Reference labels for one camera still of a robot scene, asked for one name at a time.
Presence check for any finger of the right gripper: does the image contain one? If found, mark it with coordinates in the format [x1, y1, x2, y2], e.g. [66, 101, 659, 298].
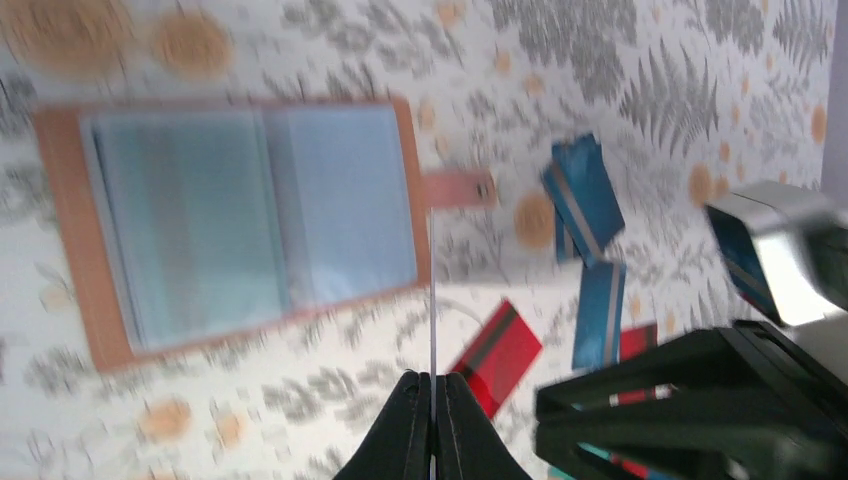
[535, 327, 790, 425]
[535, 423, 795, 479]

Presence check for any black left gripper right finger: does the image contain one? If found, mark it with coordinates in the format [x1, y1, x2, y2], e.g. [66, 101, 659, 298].
[433, 373, 530, 480]

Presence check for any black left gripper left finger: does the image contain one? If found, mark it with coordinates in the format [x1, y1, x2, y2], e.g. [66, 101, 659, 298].
[335, 371, 431, 480]

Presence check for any tan leather card holder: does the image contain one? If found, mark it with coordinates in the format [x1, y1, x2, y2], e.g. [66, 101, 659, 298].
[33, 97, 497, 373]

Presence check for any blue card pile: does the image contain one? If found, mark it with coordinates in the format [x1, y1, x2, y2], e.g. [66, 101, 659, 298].
[542, 133, 625, 267]
[428, 208, 438, 426]

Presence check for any red card near wallet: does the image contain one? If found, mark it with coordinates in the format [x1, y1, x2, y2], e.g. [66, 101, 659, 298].
[450, 300, 542, 420]

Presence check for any red card centre upright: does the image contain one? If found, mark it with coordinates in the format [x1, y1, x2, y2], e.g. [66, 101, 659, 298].
[619, 323, 658, 362]

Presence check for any blue card middle upright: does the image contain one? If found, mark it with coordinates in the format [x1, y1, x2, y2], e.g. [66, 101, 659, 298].
[572, 262, 626, 371]

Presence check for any floral patterned table mat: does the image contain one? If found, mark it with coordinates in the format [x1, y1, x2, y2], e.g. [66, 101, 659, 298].
[1, 1, 838, 479]

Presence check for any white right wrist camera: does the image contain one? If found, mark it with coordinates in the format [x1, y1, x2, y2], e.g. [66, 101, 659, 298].
[705, 181, 847, 328]

